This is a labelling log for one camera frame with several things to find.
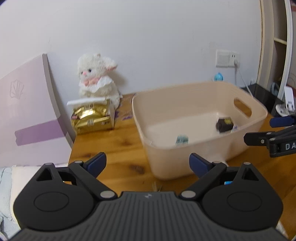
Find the black small box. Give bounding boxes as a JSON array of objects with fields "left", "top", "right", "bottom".
[{"left": 216, "top": 118, "right": 234, "bottom": 133}]

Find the blue patterned card box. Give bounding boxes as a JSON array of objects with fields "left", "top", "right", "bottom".
[{"left": 176, "top": 135, "right": 189, "bottom": 145}]

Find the black box beside table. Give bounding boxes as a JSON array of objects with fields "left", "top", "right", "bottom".
[{"left": 248, "top": 84, "right": 283, "bottom": 117}]

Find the beige plastic storage basket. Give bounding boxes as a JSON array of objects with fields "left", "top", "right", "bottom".
[{"left": 132, "top": 81, "right": 268, "bottom": 180}]

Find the pink purple headboard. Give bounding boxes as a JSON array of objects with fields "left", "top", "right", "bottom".
[{"left": 1, "top": 54, "right": 73, "bottom": 167}]

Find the blue penguin figurine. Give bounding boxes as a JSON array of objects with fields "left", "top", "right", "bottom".
[{"left": 214, "top": 72, "right": 224, "bottom": 81}]

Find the gold tissue pack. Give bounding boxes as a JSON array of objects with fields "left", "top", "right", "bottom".
[{"left": 67, "top": 97, "right": 115, "bottom": 135}]

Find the purple patterned table mat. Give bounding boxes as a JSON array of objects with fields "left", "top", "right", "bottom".
[{"left": 115, "top": 93, "right": 135, "bottom": 121}]

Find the white plush bunny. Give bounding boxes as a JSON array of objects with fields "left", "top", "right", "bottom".
[{"left": 77, "top": 54, "right": 120, "bottom": 109}]

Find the white camera stand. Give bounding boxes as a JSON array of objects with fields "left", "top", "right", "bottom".
[{"left": 275, "top": 86, "right": 295, "bottom": 117}]

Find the white wall switch socket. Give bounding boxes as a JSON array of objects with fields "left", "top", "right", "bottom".
[{"left": 216, "top": 50, "right": 240, "bottom": 68}]

